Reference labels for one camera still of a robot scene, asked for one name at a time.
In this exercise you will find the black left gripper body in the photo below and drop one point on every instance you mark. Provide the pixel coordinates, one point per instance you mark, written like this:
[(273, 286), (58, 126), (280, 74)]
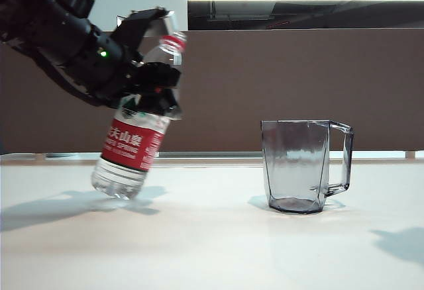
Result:
[(106, 71)]

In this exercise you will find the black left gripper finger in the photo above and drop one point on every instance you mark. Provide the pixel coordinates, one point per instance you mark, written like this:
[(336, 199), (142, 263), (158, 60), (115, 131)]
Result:
[(159, 78)]

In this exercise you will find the clear red-label water bottle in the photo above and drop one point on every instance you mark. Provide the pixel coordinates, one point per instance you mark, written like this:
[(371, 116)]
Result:
[(126, 147)]

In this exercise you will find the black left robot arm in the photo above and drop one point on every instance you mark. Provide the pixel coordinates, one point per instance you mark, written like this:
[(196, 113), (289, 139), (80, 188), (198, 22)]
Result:
[(43, 28)]

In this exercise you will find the brown desk partition panel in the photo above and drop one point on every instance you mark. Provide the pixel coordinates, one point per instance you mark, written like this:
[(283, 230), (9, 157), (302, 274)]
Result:
[(265, 88)]

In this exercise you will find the small white wall sign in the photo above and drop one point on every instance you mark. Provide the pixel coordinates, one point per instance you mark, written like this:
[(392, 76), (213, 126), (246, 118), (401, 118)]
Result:
[(120, 21)]

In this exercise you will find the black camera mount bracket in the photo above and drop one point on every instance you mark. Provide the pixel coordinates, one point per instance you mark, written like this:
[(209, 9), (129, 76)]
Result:
[(136, 28)]

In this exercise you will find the aluminium partition base rail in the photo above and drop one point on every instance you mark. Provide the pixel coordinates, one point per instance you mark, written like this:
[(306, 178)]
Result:
[(215, 154)]

